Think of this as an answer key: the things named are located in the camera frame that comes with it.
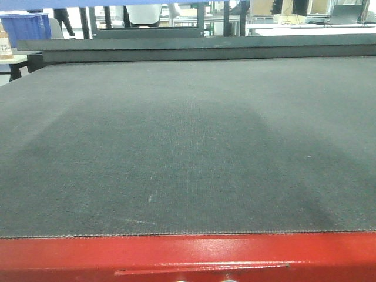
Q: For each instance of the dark grey table mat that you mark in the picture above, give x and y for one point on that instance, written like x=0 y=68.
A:
x=189 y=147

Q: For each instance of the white background workbench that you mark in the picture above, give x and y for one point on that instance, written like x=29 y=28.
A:
x=275 y=29

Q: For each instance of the white folding table black legs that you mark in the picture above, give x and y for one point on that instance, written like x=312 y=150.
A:
x=20 y=60

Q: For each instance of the black raised table ledge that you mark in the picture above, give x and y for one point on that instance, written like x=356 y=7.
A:
x=198 y=49

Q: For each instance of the red metal table edge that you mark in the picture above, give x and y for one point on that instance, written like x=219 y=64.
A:
x=251 y=257

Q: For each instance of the blue crate in background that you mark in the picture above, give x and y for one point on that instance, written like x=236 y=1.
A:
x=32 y=26

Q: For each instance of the black metal frame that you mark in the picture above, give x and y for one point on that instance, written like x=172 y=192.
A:
x=165 y=20

